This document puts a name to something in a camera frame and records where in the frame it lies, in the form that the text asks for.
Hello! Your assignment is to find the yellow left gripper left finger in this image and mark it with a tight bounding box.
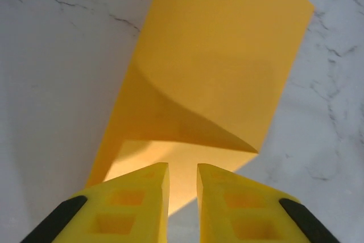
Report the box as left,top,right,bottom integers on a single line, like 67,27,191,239
21,162,171,243

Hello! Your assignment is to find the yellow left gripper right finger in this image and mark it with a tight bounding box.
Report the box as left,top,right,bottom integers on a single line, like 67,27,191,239
197,163,338,243

